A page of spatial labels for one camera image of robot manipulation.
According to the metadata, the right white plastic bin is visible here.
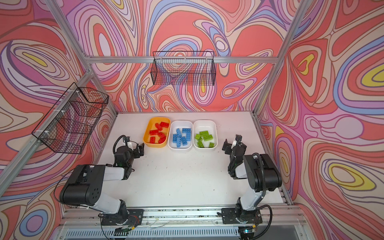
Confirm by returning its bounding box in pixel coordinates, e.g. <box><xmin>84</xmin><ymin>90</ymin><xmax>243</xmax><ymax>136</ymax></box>
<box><xmin>193</xmin><ymin>120</ymin><xmax>218</xmax><ymax>152</ymax></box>

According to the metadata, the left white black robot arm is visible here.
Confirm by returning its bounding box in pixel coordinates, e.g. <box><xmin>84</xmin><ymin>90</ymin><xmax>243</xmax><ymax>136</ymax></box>
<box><xmin>59</xmin><ymin>135</ymin><xmax>145</xmax><ymax>229</ymax></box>

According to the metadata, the green lego cluster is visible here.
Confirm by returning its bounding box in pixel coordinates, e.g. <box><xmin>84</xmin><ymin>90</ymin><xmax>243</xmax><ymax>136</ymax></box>
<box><xmin>197</xmin><ymin>141</ymin><xmax>205</xmax><ymax>148</ymax></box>

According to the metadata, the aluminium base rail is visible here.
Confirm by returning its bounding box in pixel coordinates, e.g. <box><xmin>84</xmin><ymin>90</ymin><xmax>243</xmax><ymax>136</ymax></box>
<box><xmin>59</xmin><ymin>204</ymin><xmax>308</xmax><ymax>228</ymax></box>

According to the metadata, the yellow plastic bin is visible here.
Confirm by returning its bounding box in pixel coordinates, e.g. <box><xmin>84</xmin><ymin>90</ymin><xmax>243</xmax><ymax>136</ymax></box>
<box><xmin>143</xmin><ymin>117</ymin><xmax>171</xmax><ymax>148</ymax></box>

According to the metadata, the lone green lego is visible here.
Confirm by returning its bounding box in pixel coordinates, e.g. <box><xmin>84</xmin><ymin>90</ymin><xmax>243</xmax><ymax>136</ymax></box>
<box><xmin>195</xmin><ymin>134</ymin><xmax>203</xmax><ymax>141</ymax></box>

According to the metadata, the middle white plastic bin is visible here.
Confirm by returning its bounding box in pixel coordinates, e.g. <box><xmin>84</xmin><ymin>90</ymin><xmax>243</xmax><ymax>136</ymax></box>
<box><xmin>168</xmin><ymin>121</ymin><xmax>193</xmax><ymax>152</ymax></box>

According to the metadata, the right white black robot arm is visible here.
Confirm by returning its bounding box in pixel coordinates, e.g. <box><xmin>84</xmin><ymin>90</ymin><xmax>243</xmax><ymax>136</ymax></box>
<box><xmin>218</xmin><ymin>135</ymin><xmax>283</xmax><ymax>226</ymax></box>

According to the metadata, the blue lego pair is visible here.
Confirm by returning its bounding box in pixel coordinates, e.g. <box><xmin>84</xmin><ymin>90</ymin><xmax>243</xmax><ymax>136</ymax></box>
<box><xmin>176</xmin><ymin>129</ymin><xmax>182</xmax><ymax>138</ymax></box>

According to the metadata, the white plastic bin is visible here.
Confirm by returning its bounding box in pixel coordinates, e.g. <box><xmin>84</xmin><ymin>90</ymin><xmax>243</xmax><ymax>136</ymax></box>
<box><xmin>193</xmin><ymin>120</ymin><xmax>218</xmax><ymax>152</ymax></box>
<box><xmin>168</xmin><ymin>121</ymin><xmax>193</xmax><ymax>152</ymax></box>

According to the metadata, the red double lego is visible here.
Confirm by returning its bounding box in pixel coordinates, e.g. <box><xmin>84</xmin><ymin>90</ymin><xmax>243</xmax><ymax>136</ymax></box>
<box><xmin>149</xmin><ymin>130</ymin><xmax>159</xmax><ymax>136</ymax></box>

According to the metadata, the back black wire basket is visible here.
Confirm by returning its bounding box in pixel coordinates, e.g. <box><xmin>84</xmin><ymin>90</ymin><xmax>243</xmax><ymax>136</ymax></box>
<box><xmin>151</xmin><ymin>51</ymin><xmax>217</xmax><ymax>87</ymax></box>

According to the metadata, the extra blue lego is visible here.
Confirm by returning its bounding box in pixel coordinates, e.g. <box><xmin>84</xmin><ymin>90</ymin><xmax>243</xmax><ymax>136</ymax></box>
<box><xmin>186</xmin><ymin>133</ymin><xmax>192</xmax><ymax>142</ymax></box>

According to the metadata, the left black wire basket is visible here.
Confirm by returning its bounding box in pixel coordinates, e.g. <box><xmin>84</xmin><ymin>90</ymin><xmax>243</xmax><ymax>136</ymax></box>
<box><xmin>32</xmin><ymin>83</ymin><xmax>109</xmax><ymax>155</ymax></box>

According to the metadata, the black wire basket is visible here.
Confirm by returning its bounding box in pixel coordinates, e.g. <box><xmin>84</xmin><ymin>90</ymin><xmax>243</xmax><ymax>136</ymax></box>
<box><xmin>151</xmin><ymin>51</ymin><xmax>217</xmax><ymax>87</ymax></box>
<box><xmin>32</xmin><ymin>83</ymin><xmax>109</xmax><ymax>155</ymax></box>

